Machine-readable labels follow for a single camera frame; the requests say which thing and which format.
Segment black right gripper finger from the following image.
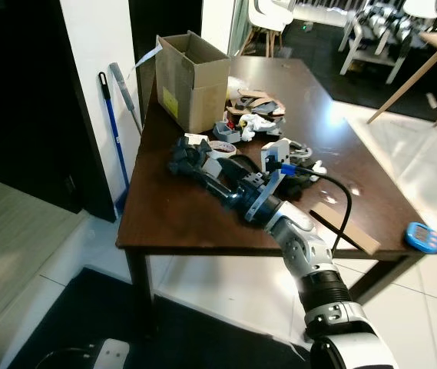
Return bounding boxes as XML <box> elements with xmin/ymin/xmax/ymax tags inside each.
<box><xmin>168</xmin><ymin>156</ymin><xmax>213</xmax><ymax>184</ymax></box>
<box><xmin>174</xmin><ymin>137</ymin><xmax>217</xmax><ymax>162</ymax></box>

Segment small white box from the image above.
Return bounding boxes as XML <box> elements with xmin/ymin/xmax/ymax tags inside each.
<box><xmin>184</xmin><ymin>133</ymin><xmax>210</xmax><ymax>148</ymax></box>

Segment white tape roll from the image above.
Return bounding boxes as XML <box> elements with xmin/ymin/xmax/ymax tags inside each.
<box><xmin>209</xmin><ymin>141</ymin><xmax>238</xmax><ymax>161</ymax></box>

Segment grey plastic part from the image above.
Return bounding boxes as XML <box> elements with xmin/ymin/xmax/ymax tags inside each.
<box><xmin>213</xmin><ymin>121</ymin><xmax>242</xmax><ymax>145</ymax></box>

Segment dark brown wooden table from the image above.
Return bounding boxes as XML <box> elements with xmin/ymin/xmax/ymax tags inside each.
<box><xmin>116</xmin><ymin>55</ymin><xmax>437</xmax><ymax>339</ymax></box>

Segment open plain cardboard box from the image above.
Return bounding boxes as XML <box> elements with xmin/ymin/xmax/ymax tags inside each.
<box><xmin>155</xmin><ymin>31</ymin><xmax>231</xmax><ymax>135</ymax></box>

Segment white crumpled paper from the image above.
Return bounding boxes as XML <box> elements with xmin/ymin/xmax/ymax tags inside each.
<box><xmin>241</xmin><ymin>114</ymin><xmax>275</xmax><ymax>142</ymax></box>

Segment black plastic part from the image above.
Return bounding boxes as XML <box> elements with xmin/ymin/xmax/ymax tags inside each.
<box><xmin>283</xmin><ymin>142</ymin><xmax>316</xmax><ymax>185</ymax></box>

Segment white paper strip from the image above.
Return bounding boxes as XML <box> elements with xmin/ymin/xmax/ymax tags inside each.
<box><xmin>130</xmin><ymin>42</ymin><xmax>163</xmax><ymax>78</ymax></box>

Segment light wooden plank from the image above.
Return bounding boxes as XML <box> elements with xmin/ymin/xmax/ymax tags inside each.
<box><xmin>310</xmin><ymin>202</ymin><xmax>382</xmax><ymax>255</ymax></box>

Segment white shell chair wooden legs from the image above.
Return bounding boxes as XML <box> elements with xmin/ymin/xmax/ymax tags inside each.
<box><xmin>245</xmin><ymin>0</ymin><xmax>296</xmax><ymax>56</ymax></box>

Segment black floor mat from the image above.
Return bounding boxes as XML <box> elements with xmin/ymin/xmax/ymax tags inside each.
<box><xmin>7</xmin><ymin>265</ymin><xmax>313</xmax><ymax>369</ymax></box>

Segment blue digital timer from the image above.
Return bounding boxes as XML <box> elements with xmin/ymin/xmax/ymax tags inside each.
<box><xmin>404</xmin><ymin>221</ymin><xmax>437</xmax><ymax>255</ymax></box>

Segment white robot left foot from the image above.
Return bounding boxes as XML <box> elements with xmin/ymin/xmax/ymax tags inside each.
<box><xmin>95</xmin><ymin>338</ymin><xmax>131</xmax><ymax>369</ymax></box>

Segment white rack with robot parts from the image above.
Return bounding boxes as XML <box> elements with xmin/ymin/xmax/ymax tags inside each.
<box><xmin>339</xmin><ymin>0</ymin><xmax>420</xmax><ymax>85</ymax></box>

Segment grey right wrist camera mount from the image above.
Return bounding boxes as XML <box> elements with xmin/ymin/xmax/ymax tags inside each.
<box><xmin>243</xmin><ymin>138</ymin><xmax>292</xmax><ymax>225</ymax></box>

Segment grey tool handle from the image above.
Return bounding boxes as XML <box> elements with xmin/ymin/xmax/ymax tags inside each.
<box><xmin>110</xmin><ymin>63</ymin><xmax>143</xmax><ymax>136</ymax></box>

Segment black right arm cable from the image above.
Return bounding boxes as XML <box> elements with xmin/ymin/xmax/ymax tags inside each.
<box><xmin>280</xmin><ymin>161</ymin><xmax>354</xmax><ymax>251</ymax></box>

